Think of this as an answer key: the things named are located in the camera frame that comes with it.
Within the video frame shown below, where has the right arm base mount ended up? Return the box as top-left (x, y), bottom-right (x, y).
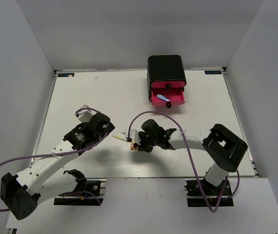
top-left (184, 179), bottom-right (234, 208)

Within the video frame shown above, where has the black pink drawer organizer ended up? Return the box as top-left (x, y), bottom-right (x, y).
top-left (147, 55), bottom-right (187, 108)

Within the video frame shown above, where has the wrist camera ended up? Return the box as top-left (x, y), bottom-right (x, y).
top-left (75, 105), bottom-right (93, 122)
top-left (121, 129), bottom-right (140, 144)

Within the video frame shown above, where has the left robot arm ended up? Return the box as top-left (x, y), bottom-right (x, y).
top-left (0, 112), bottom-right (115, 220)

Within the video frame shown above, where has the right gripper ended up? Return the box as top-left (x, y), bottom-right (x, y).
top-left (135, 132), bottom-right (159, 152)

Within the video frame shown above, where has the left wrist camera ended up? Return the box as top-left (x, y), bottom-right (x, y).
top-left (75, 105), bottom-right (93, 122)

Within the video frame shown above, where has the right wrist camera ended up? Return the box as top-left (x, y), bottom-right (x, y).
top-left (121, 129), bottom-right (140, 144)

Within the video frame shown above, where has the right blue table label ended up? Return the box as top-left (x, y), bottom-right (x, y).
top-left (204, 70), bottom-right (222, 75)

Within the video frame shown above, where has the yellow blue pen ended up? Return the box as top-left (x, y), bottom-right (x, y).
top-left (112, 135), bottom-right (132, 143)

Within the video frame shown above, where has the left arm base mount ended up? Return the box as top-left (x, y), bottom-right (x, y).
top-left (54, 179), bottom-right (106, 206)

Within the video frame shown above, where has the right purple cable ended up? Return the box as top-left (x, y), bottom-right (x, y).
top-left (128, 111), bottom-right (240, 213)

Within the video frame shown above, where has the left blue table label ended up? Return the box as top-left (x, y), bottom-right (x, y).
top-left (58, 73), bottom-right (75, 78)

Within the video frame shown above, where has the blue correction tape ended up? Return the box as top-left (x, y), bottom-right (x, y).
top-left (157, 94), bottom-right (170, 101)

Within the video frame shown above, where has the purple cable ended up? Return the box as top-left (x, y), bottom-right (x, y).
top-left (128, 111), bottom-right (240, 213)
top-left (0, 107), bottom-right (115, 212)

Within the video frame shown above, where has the blue table label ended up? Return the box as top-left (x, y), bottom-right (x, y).
top-left (204, 70), bottom-right (222, 75)
top-left (58, 73), bottom-right (75, 78)

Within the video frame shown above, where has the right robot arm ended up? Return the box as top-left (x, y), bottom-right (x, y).
top-left (132, 119), bottom-right (248, 195)

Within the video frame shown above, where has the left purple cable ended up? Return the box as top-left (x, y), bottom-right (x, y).
top-left (0, 107), bottom-right (115, 212)

